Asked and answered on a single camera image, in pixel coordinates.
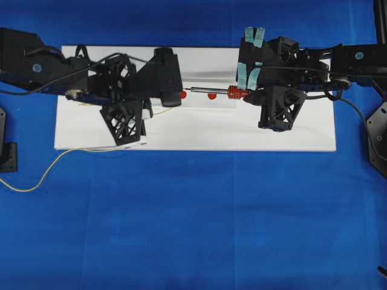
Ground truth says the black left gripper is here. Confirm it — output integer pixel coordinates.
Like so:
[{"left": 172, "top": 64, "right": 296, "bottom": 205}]
[{"left": 87, "top": 54, "right": 154, "bottom": 146}]

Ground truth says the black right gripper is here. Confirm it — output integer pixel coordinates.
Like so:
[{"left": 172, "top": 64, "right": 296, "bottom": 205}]
[{"left": 243, "top": 36, "right": 330, "bottom": 132}]

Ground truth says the red handled soldering iron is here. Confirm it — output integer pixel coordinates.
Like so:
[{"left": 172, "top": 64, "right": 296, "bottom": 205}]
[{"left": 185, "top": 85, "right": 250, "bottom": 100}]

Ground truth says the yellow solder wire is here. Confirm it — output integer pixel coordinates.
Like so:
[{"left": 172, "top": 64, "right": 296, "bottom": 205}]
[{"left": 0, "top": 104, "right": 175, "bottom": 193}]

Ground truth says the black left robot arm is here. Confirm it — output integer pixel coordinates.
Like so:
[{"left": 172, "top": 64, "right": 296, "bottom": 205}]
[{"left": 1, "top": 28, "right": 152, "bottom": 146}]

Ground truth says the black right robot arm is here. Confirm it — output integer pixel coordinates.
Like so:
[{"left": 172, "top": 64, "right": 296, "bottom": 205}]
[{"left": 236, "top": 37, "right": 386, "bottom": 132}]

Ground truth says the white work board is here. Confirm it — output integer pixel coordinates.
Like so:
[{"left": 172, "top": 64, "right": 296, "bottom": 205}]
[{"left": 54, "top": 47, "right": 336, "bottom": 152}]

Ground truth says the blue table cloth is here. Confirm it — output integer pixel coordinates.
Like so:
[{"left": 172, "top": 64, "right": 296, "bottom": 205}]
[{"left": 1, "top": 1, "right": 386, "bottom": 289}]

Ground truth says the black right camera cable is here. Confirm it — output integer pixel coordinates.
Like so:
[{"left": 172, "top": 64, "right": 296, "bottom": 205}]
[{"left": 259, "top": 65, "right": 333, "bottom": 73}]

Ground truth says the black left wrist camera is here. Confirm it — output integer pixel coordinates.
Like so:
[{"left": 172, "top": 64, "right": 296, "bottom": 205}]
[{"left": 136, "top": 47, "right": 184, "bottom": 108}]

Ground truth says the taped black right wrist camera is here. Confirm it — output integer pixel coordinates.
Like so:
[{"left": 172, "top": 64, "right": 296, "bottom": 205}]
[{"left": 236, "top": 27, "right": 277, "bottom": 91}]

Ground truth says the black soldering iron cable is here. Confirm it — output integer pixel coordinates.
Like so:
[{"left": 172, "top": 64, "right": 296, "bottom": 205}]
[{"left": 302, "top": 93, "right": 387, "bottom": 140}]

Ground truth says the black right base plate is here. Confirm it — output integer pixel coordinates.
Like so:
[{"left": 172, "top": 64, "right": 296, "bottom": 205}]
[{"left": 367, "top": 102, "right": 386, "bottom": 177}]

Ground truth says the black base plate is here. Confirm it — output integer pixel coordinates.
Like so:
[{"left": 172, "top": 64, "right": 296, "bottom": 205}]
[
  {"left": 367, "top": 102, "right": 386, "bottom": 177},
  {"left": 0, "top": 109, "right": 18, "bottom": 173}
]

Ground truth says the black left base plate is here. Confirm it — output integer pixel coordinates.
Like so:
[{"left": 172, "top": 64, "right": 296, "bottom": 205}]
[{"left": 0, "top": 109, "right": 18, "bottom": 173}]

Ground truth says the black aluminium frame post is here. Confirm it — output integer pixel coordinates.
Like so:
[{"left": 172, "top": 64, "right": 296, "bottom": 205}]
[{"left": 373, "top": 0, "right": 387, "bottom": 44}]

